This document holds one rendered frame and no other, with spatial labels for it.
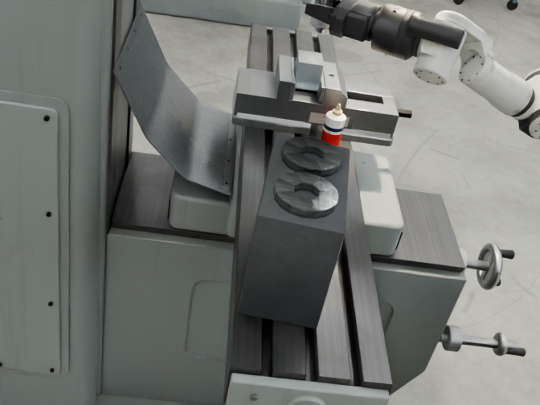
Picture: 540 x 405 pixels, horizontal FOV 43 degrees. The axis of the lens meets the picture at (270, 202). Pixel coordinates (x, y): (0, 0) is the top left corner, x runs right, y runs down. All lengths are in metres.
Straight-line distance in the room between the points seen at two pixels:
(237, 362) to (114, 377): 0.88
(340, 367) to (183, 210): 0.57
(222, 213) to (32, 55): 0.48
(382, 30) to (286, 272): 0.52
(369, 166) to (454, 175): 1.80
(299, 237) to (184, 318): 0.75
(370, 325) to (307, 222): 0.23
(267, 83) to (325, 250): 0.63
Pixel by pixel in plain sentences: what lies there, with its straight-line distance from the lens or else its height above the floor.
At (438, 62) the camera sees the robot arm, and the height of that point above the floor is 1.22.
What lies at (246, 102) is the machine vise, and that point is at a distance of 1.45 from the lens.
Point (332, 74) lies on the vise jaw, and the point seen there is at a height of 1.07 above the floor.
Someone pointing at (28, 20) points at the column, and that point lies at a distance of 1.23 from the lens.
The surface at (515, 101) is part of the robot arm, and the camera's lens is 1.39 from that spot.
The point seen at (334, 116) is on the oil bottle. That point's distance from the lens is 1.39.
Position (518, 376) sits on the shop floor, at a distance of 2.54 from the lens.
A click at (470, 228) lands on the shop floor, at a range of 3.09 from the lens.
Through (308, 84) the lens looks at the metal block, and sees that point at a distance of 1.47.
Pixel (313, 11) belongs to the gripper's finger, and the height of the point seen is 1.23.
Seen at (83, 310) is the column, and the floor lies 0.55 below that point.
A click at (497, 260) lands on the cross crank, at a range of 1.74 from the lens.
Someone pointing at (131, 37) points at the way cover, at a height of 1.11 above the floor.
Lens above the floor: 1.70
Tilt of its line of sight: 36 degrees down
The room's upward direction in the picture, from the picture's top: 12 degrees clockwise
